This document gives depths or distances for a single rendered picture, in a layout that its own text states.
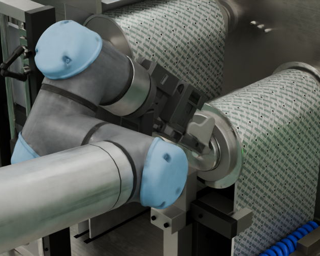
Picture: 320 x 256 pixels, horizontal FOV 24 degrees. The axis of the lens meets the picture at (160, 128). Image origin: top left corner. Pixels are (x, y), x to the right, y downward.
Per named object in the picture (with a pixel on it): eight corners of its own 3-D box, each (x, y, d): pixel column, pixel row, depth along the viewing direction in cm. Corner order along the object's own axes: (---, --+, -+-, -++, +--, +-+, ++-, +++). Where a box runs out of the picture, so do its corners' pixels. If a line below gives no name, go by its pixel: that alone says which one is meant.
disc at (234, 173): (174, 169, 127) (174, 91, 121) (176, 168, 128) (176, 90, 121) (240, 202, 118) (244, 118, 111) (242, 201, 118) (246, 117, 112)
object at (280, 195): (229, 275, 126) (234, 181, 118) (311, 221, 141) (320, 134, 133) (232, 276, 126) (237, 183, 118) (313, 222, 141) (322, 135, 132)
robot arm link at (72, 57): (18, 72, 90) (45, 10, 91) (75, 105, 98) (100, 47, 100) (61, 84, 85) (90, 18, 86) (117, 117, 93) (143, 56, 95)
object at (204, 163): (175, 133, 121) (204, 123, 115) (183, 129, 122) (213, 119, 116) (192, 175, 121) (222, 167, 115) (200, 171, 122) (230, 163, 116)
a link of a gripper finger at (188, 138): (212, 148, 109) (178, 127, 103) (208, 157, 109) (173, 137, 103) (190, 138, 112) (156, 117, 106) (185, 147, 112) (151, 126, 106)
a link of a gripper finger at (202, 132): (235, 130, 114) (203, 108, 107) (218, 164, 114) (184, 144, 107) (221, 124, 116) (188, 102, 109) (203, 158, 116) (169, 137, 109)
